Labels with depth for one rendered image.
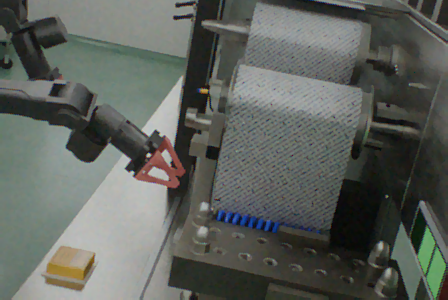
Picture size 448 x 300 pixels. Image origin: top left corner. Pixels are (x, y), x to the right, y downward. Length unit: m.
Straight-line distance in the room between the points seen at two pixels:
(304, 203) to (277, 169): 0.09
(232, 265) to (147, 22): 5.94
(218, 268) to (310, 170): 0.27
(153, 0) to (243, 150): 5.74
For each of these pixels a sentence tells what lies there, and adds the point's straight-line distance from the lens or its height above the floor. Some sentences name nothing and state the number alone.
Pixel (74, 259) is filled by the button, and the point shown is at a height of 0.92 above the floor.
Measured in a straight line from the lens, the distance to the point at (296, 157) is 1.19.
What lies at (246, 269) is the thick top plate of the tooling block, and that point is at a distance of 1.08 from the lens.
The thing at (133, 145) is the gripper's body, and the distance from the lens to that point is 1.19.
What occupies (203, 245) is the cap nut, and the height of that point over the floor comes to 1.05.
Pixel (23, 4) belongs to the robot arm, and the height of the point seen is 1.28.
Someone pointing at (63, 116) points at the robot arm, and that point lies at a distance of 1.17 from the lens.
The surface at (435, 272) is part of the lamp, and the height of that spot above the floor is 1.18.
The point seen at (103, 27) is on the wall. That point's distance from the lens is 7.05.
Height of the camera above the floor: 1.57
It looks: 19 degrees down
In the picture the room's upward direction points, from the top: 11 degrees clockwise
